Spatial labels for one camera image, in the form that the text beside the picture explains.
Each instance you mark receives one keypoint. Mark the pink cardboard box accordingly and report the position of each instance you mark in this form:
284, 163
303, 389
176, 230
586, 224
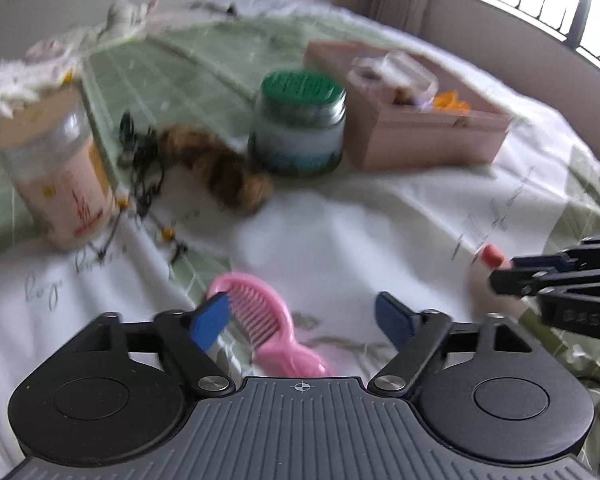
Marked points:
386, 129

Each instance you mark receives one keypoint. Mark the pink plastic comb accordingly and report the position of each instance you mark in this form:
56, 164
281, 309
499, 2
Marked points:
267, 321

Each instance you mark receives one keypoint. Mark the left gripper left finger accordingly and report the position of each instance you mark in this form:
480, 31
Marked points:
117, 390

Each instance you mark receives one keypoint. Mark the green lid glass jar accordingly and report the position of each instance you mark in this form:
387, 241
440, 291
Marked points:
297, 125

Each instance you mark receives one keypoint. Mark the white tissue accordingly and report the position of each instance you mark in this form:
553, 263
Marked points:
422, 83

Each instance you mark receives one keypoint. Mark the pink labelled plastic jar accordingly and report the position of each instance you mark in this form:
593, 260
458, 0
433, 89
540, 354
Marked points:
51, 156

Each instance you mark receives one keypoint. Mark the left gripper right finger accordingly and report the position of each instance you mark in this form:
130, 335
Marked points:
487, 389

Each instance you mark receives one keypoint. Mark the brown furry tail keychain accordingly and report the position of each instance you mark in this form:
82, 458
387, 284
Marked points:
228, 176

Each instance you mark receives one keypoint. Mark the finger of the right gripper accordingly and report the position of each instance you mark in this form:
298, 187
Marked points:
545, 261
520, 282

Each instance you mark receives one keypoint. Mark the pink fluffy headband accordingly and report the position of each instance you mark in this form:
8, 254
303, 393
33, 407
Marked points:
378, 69

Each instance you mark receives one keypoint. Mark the light green plush toy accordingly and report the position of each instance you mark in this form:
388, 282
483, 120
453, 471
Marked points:
124, 18

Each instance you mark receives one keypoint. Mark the pink eraser red tip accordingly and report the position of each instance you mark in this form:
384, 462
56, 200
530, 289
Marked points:
489, 260

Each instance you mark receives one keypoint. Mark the white fringed blanket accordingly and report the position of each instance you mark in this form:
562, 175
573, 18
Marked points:
50, 63

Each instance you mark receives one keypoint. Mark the green white bedsheet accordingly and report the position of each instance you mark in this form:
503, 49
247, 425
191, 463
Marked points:
327, 245

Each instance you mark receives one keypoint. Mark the orange paper flower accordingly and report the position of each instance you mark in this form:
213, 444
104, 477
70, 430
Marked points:
450, 102

